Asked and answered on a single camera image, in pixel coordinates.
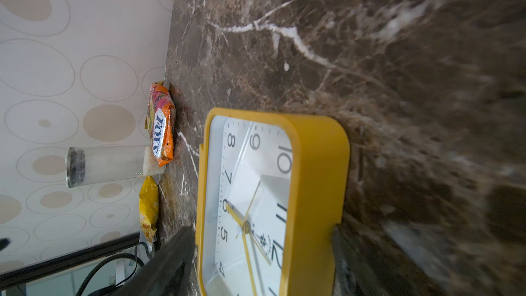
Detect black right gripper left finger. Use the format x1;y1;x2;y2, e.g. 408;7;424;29
115;226;195;296

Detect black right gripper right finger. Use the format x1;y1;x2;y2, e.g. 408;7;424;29
331;225;436;295

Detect yellow square alarm clock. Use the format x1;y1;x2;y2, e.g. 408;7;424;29
196;108;350;295

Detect Fox's candy bag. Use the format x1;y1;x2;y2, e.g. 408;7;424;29
145;82;176;167

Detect yellow snack packet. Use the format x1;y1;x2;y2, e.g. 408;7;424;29
138;176;159;243

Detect clear plastic jar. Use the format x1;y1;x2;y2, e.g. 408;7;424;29
65;145;166;189

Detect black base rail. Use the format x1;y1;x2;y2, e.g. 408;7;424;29
1;232;141;291

